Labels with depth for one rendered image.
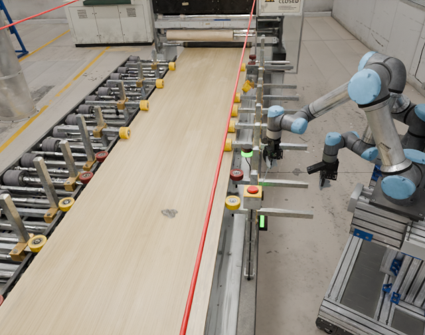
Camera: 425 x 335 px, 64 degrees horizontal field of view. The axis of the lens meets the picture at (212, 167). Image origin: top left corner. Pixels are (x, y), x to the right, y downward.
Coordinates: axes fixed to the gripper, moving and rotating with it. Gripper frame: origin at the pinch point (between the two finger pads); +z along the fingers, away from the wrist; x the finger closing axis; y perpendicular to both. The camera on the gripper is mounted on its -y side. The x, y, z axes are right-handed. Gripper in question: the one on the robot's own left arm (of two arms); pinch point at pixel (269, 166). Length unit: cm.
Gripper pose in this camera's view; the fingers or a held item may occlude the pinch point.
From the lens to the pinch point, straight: 186.8
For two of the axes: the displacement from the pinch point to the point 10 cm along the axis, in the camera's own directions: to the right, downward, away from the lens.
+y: 2.1, 5.5, -8.1
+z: 0.3, 8.2, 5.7
